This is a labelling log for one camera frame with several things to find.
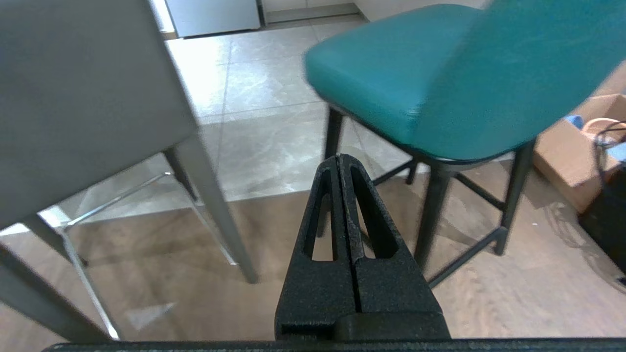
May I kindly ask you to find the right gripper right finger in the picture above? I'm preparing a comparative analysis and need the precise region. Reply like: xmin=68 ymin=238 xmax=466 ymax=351
xmin=337 ymin=154 xmax=451 ymax=340

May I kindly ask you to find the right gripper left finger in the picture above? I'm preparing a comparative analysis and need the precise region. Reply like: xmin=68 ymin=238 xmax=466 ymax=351
xmin=274 ymin=156 xmax=357 ymax=341

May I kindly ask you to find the teal bar stool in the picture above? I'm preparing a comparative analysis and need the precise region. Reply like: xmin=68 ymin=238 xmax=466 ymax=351
xmin=304 ymin=0 xmax=626 ymax=289

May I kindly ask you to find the grey bar stool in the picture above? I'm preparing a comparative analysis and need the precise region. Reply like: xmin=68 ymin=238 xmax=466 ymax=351
xmin=0 ymin=0 xmax=260 ymax=343

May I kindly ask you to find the black bag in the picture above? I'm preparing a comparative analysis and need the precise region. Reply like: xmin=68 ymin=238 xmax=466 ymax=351
xmin=578 ymin=164 xmax=626 ymax=287

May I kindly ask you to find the cardboard box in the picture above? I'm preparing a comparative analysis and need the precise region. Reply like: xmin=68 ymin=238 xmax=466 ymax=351
xmin=532 ymin=93 xmax=626 ymax=214

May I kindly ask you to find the white refrigerator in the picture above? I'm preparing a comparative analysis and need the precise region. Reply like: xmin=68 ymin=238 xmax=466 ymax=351
xmin=164 ymin=0 xmax=262 ymax=39

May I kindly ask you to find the black cable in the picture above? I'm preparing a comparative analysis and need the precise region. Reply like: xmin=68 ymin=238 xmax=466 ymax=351
xmin=593 ymin=121 xmax=626 ymax=185

